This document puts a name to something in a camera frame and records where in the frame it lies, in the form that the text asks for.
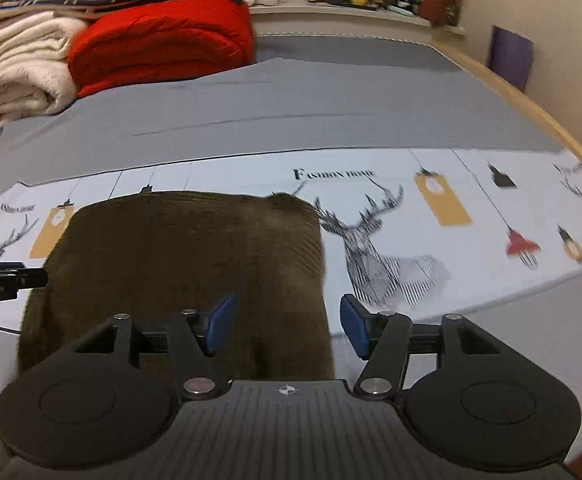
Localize olive green corduroy pants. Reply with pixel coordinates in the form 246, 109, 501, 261
18, 192, 333, 382

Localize printed grey white bedsheet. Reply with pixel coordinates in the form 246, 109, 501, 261
0, 37, 582, 455

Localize cream folded blanket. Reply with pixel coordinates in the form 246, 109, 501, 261
0, 11, 88, 128

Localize red folded blanket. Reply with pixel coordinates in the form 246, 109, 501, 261
67, 0, 255, 98

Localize wooden bed frame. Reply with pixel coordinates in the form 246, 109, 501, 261
0, 0, 582, 191

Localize purple board against wall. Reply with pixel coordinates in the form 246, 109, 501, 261
486, 25, 534, 92

